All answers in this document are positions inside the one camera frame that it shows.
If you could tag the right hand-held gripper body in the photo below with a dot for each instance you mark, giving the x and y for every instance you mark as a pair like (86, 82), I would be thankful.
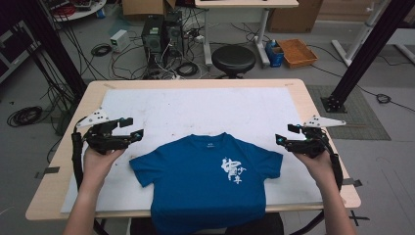
(310, 145)

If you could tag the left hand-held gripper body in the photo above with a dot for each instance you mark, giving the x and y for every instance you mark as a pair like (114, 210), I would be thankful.
(104, 140)

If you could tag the blue t-shirt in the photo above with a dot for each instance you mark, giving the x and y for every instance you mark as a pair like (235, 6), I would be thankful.
(195, 182)

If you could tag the person's right hand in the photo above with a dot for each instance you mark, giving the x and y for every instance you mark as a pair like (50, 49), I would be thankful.
(319, 169)

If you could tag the person's left hand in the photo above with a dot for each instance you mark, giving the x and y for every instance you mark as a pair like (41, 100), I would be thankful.
(96, 168)

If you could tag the grey floor mat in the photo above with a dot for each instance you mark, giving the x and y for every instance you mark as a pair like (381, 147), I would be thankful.
(359, 120)

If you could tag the grey tape strip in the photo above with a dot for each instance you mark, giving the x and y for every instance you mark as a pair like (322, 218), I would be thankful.
(49, 170)
(354, 182)

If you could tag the white table mat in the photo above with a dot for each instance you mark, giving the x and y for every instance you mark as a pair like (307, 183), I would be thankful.
(195, 107)

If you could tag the blue box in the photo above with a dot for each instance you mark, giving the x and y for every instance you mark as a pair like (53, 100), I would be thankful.
(274, 55)

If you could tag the orange tray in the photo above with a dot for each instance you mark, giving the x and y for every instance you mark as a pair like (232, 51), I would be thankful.
(297, 52)

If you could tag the white power supply box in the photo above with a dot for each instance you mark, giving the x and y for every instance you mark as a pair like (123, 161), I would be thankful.
(119, 39)

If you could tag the person's legs in dark trousers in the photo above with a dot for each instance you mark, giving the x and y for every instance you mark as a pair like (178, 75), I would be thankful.
(274, 225)

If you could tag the black computer tower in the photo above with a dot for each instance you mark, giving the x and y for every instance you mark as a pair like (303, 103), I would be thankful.
(152, 39)
(174, 32)

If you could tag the black round stool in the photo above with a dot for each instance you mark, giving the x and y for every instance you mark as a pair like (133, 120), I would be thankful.
(233, 58)

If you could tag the large cardboard box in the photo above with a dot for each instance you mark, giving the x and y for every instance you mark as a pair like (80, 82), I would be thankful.
(293, 16)

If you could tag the white metal stand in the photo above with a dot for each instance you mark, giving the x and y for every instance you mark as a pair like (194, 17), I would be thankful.
(359, 36)

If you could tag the small cardboard box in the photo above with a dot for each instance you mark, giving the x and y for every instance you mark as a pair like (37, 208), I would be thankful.
(143, 7)

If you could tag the round white table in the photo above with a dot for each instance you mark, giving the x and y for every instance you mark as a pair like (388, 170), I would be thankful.
(81, 13)

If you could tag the dark equipment rack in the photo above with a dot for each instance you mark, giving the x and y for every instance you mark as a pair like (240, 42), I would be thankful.
(16, 45)

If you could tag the white desk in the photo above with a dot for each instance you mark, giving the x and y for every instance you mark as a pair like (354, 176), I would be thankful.
(244, 3)

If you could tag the black frame post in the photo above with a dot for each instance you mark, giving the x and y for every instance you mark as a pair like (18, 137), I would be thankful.
(55, 49)
(368, 52)

